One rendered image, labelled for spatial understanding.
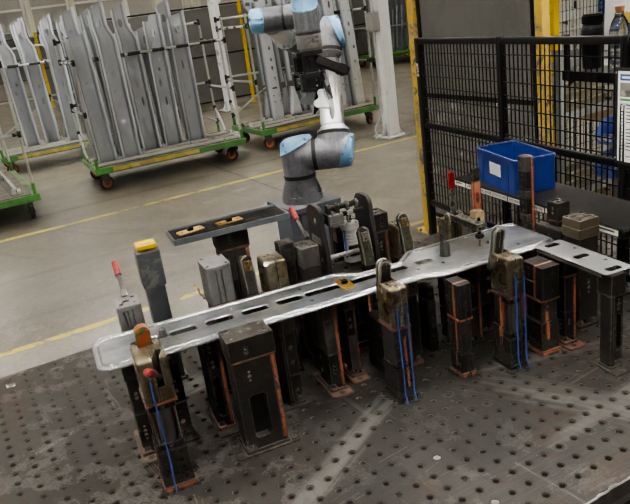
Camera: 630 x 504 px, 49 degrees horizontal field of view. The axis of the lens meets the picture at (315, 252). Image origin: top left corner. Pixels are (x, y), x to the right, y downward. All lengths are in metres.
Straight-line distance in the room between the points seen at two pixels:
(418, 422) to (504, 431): 0.22
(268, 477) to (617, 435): 0.85
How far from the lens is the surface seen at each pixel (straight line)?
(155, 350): 1.67
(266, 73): 9.78
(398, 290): 1.82
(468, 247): 2.19
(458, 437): 1.84
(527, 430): 1.86
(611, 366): 2.12
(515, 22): 4.36
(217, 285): 1.99
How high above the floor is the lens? 1.77
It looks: 20 degrees down
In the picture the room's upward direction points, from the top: 8 degrees counter-clockwise
